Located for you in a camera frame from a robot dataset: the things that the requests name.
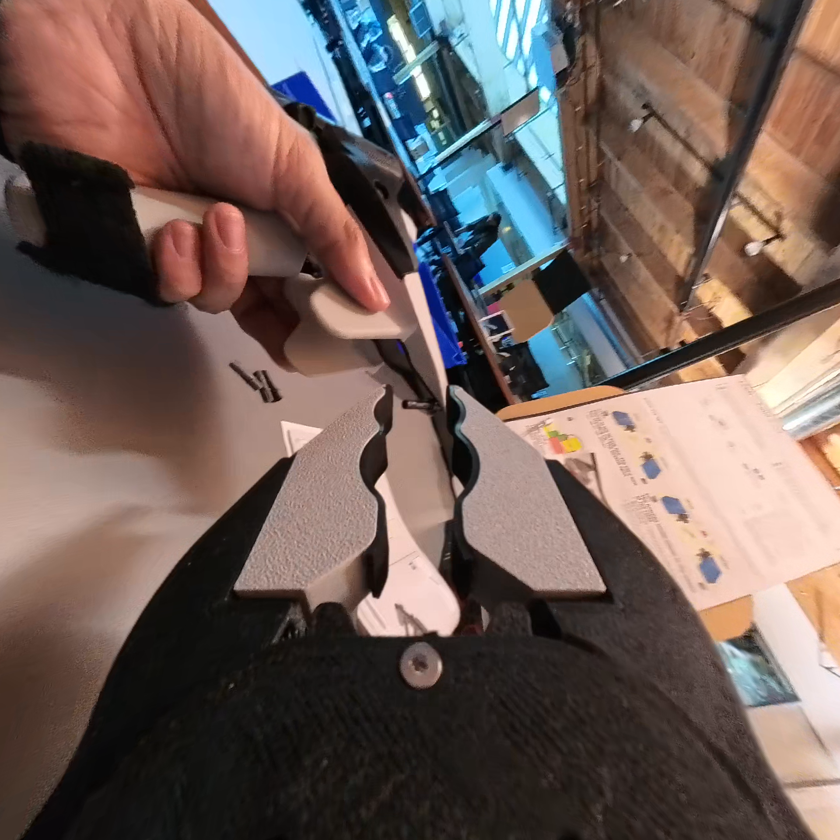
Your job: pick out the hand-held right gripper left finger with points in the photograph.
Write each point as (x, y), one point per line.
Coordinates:
(308, 518)

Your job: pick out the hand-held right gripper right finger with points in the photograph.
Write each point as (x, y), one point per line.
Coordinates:
(525, 525)

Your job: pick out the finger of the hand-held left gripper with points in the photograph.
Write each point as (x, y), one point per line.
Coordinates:
(426, 328)

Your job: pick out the black connector pin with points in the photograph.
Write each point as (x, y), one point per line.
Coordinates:
(260, 388)
(420, 405)
(272, 387)

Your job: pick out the grey desk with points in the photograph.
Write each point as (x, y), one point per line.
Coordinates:
(98, 459)

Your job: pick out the person's left hand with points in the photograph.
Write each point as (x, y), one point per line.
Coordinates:
(164, 98)

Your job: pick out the blue plastic bin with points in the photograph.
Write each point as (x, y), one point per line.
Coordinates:
(439, 328)

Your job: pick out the brown cardboard panel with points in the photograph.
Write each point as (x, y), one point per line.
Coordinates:
(525, 312)

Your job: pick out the white table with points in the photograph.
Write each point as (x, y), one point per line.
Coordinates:
(525, 268)

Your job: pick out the white instruction booklet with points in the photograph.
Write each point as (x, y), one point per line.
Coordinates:
(413, 577)

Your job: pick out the black panel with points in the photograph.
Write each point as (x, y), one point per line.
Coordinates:
(564, 282)

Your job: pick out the thin dark axle rod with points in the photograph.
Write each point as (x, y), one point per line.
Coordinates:
(244, 375)

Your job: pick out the printed instruction sheet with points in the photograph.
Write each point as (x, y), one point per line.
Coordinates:
(722, 472)

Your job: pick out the white spotlight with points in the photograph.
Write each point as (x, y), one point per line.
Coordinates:
(640, 121)
(761, 246)

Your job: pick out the black metal beam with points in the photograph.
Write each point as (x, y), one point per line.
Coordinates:
(736, 172)
(754, 321)

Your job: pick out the silver duct pipe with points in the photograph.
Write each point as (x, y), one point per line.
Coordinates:
(814, 413)

